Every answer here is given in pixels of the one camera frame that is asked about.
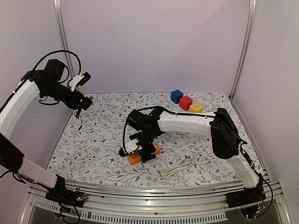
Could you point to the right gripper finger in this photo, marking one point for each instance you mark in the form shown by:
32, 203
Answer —
151, 155
144, 157

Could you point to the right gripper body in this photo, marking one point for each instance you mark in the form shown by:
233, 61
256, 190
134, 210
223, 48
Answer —
147, 151

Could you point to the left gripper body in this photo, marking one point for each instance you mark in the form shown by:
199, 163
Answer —
70, 102

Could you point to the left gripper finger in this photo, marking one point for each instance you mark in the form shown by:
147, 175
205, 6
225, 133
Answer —
82, 107
89, 100

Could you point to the orange power strip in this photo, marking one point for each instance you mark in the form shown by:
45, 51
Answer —
135, 158

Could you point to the black power adapter with cable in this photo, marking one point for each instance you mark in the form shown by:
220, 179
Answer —
79, 119

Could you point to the blue cube socket adapter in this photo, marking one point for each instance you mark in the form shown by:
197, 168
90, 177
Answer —
176, 95

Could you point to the red cube socket adapter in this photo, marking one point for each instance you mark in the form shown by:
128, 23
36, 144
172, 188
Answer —
185, 102

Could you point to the yellow cube socket adapter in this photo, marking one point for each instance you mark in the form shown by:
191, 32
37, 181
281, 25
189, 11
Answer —
196, 108

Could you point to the white multicolour power strip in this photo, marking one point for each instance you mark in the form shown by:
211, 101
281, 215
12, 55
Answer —
176, 105

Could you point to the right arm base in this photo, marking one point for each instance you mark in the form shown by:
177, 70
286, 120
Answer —
249, 201

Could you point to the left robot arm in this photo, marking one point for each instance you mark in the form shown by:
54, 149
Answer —
38, 83

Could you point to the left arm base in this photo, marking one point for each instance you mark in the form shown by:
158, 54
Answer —
62, 195

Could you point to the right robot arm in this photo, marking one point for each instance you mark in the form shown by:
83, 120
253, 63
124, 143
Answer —
218, 126

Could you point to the floral table mat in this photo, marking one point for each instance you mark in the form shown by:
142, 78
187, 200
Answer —
91, 154

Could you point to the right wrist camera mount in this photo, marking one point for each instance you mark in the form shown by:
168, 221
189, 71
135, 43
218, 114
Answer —
129, 147

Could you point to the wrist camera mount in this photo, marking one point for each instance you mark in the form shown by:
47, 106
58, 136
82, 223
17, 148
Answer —
78, 80
129, 147

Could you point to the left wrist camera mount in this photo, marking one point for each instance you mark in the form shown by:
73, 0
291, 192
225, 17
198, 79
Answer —
78, 80

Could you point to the front aluminium rail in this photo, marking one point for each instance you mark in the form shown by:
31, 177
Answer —
204, 204

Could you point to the left aluminium frame post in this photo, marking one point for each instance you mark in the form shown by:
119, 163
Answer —
62, 35

